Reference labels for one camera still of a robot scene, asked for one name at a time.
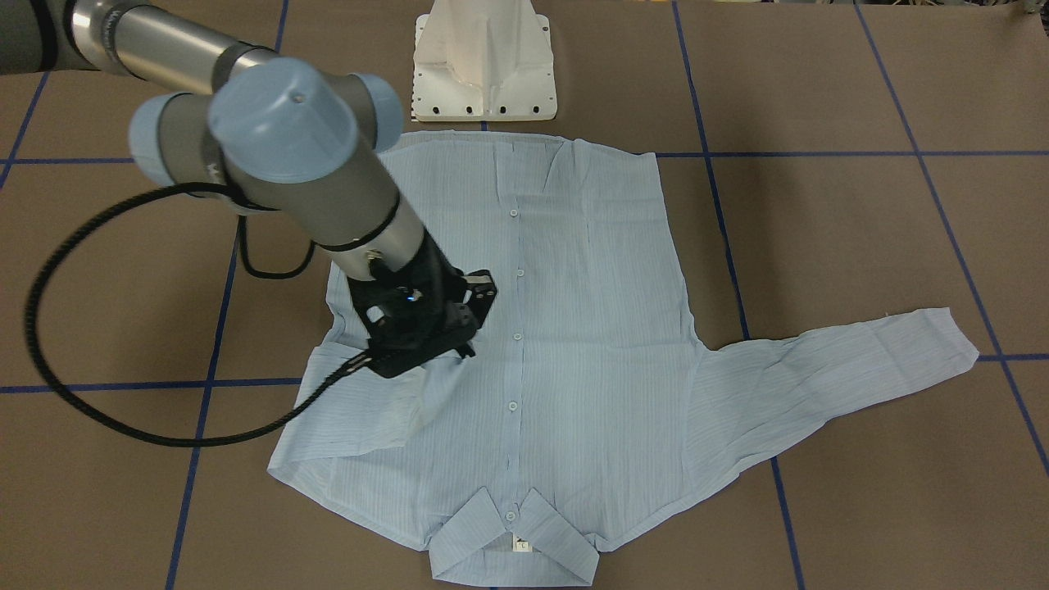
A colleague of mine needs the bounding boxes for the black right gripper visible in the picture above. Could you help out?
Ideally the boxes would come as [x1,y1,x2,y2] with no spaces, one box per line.
[346,246,498,379]

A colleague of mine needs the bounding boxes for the light blue button shirt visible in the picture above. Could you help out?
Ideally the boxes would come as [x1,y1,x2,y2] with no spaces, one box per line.
[267,131,978,587]

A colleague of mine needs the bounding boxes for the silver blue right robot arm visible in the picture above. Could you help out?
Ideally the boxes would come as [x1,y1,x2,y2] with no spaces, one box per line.
[2,1,496,378]

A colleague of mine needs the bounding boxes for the white pedestal column base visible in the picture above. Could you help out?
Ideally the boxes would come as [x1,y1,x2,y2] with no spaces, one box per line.
[410,1,559,123]

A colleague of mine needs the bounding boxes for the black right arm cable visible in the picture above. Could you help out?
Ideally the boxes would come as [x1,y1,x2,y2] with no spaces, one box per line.
[25,182,386,448]

